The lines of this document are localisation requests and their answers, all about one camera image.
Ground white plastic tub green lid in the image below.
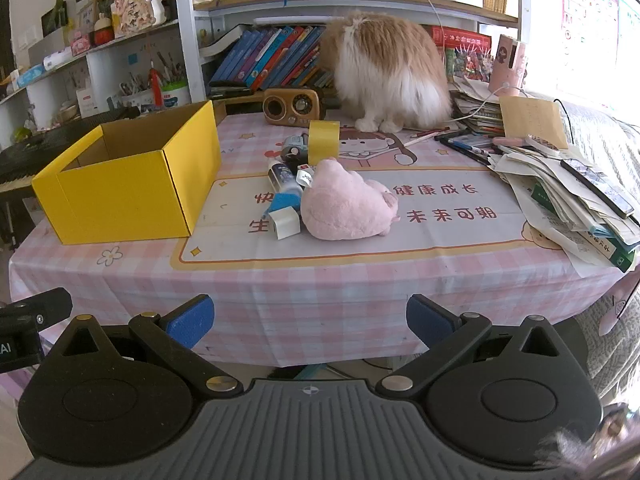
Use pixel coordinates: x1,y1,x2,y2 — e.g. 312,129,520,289
160,82,192,108

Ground yellow cardboard box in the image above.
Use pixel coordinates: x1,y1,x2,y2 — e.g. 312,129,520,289
31,100,222,246

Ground pink checked cloth desktop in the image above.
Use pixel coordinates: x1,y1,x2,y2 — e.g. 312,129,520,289
7,110,640,368

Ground pink cartoon container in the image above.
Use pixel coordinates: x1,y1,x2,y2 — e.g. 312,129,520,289
488,34,528,97

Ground dark framed picture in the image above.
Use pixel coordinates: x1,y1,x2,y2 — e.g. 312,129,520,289
40,0,68,38

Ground white shelving unit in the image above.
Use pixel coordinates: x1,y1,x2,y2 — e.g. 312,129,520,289
0,0,521,128

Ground black electronic piano keyboard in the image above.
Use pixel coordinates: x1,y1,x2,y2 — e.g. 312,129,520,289
0,105,141,193

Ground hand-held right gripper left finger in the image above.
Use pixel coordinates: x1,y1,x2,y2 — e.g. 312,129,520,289
47,294,245,397

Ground blue tissue pack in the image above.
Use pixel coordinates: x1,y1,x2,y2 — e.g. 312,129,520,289
15,64,48,87

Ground orange and white cat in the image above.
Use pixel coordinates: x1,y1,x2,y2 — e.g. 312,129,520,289
319,10,453,133

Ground pink plush toy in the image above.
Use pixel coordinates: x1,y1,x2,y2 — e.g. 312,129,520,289
299,157,399,241

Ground pile of papers and books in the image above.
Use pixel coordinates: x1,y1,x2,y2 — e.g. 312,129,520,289
450,77,640,277

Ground small grey gadget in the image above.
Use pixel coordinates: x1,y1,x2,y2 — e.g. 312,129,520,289
280,134,311,163

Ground pink paper craft ornament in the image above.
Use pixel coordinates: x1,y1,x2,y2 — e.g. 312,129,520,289
111,0,168,38

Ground bunch of pens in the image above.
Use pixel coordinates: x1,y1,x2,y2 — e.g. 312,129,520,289
434,129,503,163

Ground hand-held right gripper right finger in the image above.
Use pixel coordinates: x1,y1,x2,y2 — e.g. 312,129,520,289
376,294,581,398

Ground yellow tape roll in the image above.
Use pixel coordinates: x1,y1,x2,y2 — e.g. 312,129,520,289
307,120,342,166

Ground row of blue books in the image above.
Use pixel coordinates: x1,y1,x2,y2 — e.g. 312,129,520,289
209,25,336,92

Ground red pencil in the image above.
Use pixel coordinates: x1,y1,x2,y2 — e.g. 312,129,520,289
402,129,451,148

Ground white charging cable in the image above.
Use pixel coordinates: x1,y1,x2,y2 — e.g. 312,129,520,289
391,0,528,123

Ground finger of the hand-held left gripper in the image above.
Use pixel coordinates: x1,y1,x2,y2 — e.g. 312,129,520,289
0,287,74,333

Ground fuzzy grey sleeve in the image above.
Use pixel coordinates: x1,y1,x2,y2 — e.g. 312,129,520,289
535,402,640,480

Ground red and white figurine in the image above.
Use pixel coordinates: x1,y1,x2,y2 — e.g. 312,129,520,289
90,12,115,46

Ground blue tube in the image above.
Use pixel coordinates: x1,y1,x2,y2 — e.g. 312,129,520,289
260,191,302,221

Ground red printed box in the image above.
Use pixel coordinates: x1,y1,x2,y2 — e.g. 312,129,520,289
432,25,493,83

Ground wall alphabet poster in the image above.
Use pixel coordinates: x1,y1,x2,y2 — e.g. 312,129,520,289
560,0,621,68

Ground white box with red label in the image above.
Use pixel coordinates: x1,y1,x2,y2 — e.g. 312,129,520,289
76,87,98,117

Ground brown paper envelope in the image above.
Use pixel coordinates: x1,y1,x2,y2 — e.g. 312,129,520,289
500,95,571,150

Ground cup of brushes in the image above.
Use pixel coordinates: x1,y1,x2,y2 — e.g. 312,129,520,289
120,50,161,108

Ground glue bottle with white cap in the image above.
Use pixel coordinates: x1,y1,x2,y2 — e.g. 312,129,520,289
267,157,303,196

